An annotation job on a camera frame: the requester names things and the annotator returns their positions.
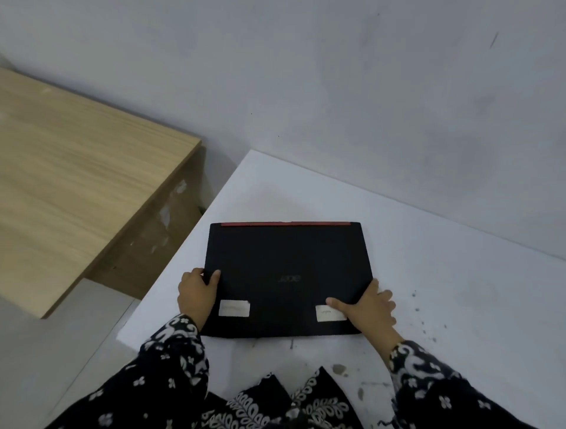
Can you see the person's right hand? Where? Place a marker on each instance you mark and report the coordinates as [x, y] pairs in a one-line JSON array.
[[371, 316]]

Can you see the person's left hand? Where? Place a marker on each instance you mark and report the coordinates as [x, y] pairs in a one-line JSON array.
[[194, 294]]

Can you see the light wooden desk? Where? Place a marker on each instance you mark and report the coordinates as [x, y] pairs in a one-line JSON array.
[[75, 185]]

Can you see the person's right forearm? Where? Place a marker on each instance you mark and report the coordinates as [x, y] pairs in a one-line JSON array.
[[437, 389]]

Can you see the person's right thumb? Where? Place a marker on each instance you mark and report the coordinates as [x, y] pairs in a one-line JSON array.
[[339, 305]]

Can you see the person's left forearm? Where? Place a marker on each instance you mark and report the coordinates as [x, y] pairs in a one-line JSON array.
[[163, 375]]

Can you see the white rectangular sticker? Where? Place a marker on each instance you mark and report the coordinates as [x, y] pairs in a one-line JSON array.
[[327, 314], [234, 308]]

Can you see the black white patterned garment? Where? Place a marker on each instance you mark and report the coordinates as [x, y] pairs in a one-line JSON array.
[[283, 404]]

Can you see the black laptop with red trim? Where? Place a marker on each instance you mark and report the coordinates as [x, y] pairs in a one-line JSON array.
[[283, 260]]

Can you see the person's left thumb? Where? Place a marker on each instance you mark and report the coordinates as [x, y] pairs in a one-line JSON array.
[[213, 279]]

